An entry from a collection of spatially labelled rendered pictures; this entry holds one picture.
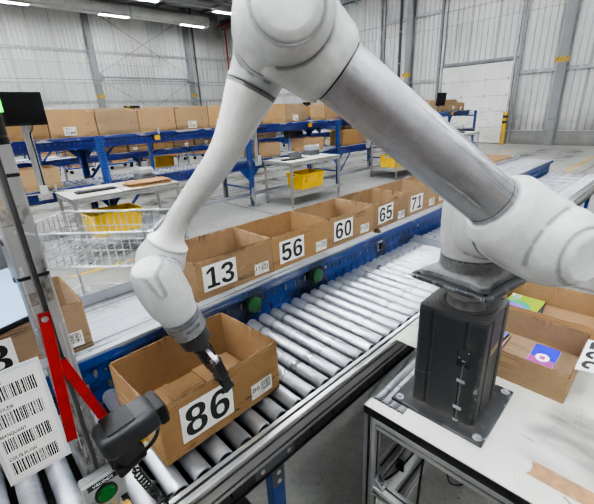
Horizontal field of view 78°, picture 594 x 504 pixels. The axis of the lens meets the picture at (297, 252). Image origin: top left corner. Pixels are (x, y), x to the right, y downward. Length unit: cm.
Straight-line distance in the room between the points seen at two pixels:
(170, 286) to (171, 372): 57
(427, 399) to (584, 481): 37
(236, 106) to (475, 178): 44
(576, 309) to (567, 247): 116
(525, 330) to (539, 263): 88
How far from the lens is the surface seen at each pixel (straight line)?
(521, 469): 116
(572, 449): 126
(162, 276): 81
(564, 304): 190
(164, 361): 131
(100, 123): 602
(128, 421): 76
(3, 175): 64
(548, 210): 76
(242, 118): 75
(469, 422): 119
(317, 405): 124
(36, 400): 74
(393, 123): 62
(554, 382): 136
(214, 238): 183
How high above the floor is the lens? 157
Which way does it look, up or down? 21 degrees down
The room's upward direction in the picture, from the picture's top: 3 degrees counter-clockwise
